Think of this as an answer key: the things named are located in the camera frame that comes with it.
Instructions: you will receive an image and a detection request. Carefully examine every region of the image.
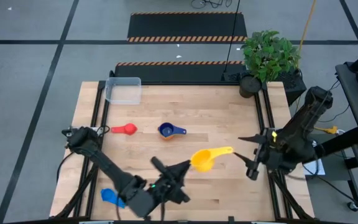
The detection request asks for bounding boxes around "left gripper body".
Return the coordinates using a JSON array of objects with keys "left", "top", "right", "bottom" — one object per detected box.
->
[{"left": 149, "top": 156, "right": 191, "bottom": 203}]

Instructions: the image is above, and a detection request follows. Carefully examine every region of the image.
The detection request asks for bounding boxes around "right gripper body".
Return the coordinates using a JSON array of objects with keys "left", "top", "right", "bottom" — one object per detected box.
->
[{"left": 246, "top": 128, "right": 287, "bottom": 180}]

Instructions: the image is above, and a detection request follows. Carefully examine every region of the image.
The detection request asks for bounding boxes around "yellow measuring cup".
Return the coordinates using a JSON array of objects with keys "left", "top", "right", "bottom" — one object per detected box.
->
[{"left": 190, "top": 146, "right": 235, "bottom": 174}]

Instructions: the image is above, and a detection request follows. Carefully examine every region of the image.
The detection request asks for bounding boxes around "purple measuring cup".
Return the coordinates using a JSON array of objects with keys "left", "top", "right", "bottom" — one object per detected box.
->
[{"left": 158, "top": 121, "right": 188, "bottom": 139}]

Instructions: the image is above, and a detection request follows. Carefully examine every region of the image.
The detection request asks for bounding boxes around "blue measuring cup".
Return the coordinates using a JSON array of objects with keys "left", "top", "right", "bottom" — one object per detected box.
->
[{"left": 100, "top": 187, "right": 127, "bottom": 210}]

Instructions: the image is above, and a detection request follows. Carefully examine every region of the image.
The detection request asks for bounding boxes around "red measuring cup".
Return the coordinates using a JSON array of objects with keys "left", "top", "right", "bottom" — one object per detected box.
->
[{"left": 110, "top": 123, "right": 139, "bottom": 136}]

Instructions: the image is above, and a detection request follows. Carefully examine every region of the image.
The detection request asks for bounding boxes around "clear plastic basket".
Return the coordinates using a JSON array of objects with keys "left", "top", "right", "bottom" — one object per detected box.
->
[{"left": 104, "top": 77, "right": 142, "bottom": 106}]

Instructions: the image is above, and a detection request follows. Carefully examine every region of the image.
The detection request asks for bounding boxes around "white box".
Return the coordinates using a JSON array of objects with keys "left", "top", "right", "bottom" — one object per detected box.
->
[{"left": 302, "top": 139, "right": 326, "bottom": 177}]

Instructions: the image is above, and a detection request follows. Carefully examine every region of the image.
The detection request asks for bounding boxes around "black plant pot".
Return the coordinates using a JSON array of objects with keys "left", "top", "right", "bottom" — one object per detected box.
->
[{"left": 239, "top": 75, "right": 263, "bottom": 99}]

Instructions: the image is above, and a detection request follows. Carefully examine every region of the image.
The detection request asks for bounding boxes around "black perforated case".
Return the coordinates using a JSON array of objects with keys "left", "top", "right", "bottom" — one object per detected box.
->
[{"left": 222, "top": 68, "right": 308, "bottom": 107}]

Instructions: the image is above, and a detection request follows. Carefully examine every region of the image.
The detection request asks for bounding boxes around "yellow plug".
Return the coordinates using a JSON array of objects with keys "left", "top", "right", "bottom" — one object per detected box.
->
[{"left": 313, "top": 125, "right": 339, "bottom": 135}]

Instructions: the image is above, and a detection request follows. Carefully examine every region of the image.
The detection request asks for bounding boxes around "green leafy potted plant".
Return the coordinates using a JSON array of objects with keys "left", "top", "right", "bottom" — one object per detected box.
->
[{"left": 240, "top": 29, "right": 301, "bottom": 83}]

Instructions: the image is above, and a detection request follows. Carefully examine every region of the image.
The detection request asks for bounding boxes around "black hazard-striped floor ramp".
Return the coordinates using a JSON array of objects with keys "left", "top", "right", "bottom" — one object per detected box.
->
[
  {"left": 126, "top": 11, "right": 248, "bottom": 44},
  {"left": 113, "top": 60, "right": 249, "bottom": 84}
]

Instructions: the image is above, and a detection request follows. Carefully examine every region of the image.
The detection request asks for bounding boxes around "grey desk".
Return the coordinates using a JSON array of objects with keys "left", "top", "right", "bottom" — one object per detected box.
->
[{"left": 335, "top": 61, "right": 358, "bottom": 215}]

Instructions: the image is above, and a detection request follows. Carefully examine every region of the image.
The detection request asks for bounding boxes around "black hanging cable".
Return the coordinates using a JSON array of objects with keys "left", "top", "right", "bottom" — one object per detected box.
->
[{"left": 224, "top": 0, "right": 242, "bottom": 74}]

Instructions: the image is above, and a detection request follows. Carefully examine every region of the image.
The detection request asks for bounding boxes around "yellow hanging cable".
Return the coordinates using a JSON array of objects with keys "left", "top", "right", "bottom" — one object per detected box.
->
[{"left": 296, "top": 0, "right": 318, "bottom": 68}]

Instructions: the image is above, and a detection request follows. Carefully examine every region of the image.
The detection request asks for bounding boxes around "black cable coil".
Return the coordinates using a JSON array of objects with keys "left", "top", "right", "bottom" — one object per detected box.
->
[{"left": 190, "top": 0, "right": 233, "bottom": 9}]

